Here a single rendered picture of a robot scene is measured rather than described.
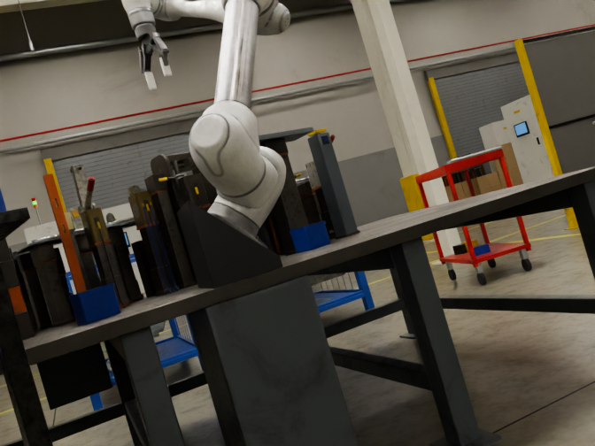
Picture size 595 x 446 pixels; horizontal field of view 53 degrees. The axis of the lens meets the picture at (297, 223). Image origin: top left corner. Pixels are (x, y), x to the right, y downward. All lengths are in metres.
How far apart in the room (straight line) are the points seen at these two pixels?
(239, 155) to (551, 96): 5.55
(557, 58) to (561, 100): 0.45
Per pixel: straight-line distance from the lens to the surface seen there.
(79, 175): 2.19
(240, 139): 1.53
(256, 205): 1.68
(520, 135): 12.83
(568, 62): 7.15
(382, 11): 6.76
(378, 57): 9.89
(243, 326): 1.60
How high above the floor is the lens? 0.79
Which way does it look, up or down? 1 degrees up
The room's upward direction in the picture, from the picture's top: 16 degrees counter-clockwise
